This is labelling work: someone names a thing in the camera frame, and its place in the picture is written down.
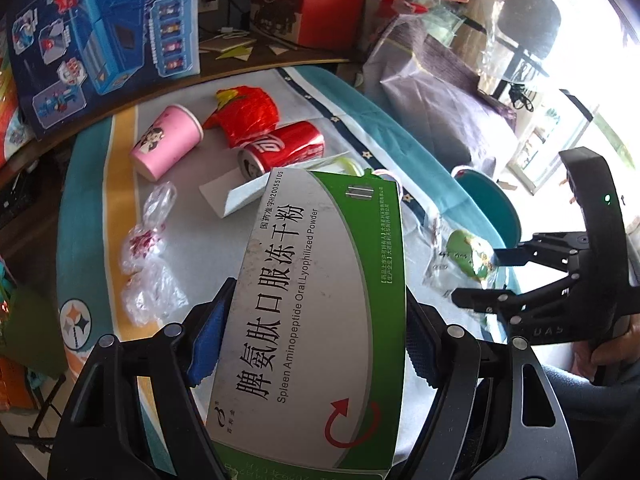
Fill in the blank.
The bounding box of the teal striped tablecloth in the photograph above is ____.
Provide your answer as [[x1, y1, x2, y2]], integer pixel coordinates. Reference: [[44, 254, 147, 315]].
[[55, 65, 522, 476]]

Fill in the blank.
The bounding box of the pink paper cup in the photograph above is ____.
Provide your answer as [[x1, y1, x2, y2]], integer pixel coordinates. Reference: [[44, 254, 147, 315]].
[[130, 104, 204, 182]]

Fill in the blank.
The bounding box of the red cola can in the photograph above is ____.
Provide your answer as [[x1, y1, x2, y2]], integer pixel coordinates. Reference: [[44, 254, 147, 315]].
[[238, 122, 326, 180]]

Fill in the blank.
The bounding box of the red box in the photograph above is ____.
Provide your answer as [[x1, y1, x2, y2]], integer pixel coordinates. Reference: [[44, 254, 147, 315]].
[[250, 0, 366, 52]]

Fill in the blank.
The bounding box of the crumpled clear plastic bag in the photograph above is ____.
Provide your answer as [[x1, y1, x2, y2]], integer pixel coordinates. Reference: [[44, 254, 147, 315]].
[[119, 182, 188, 326]]

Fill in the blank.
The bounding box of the red snack wrapper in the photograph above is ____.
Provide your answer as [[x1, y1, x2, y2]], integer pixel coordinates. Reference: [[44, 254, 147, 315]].
[[202, 86, 280, 148]]

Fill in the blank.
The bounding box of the green round snack packet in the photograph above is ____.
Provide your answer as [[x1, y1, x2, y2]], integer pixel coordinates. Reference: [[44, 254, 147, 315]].
[[423, 229, 498, 298]]

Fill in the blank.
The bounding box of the white green medicine box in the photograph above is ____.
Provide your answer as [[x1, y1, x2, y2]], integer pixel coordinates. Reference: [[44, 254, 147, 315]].
[[206, 168, 406, 479]]

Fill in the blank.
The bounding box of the blue toy box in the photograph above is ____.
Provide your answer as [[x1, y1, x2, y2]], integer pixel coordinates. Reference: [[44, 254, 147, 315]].
[[6, 0, 200, 139]]

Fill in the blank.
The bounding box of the teal trash bin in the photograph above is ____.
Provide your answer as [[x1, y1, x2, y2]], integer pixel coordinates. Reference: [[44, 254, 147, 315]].
[[451, 166, 522, 248]]

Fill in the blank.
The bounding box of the right hand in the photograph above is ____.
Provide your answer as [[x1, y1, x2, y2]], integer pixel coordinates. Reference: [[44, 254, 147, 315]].
[[570, 314, 640, 380]]

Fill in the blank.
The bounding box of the white red-rimmed bowl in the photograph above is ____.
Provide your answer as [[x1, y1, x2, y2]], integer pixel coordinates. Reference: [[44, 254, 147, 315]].
[[372, 168, 404, 197]]

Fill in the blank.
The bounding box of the purple cloth covered furniture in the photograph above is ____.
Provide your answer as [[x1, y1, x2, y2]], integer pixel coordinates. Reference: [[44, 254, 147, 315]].
[[361, 15, 518, 179]]

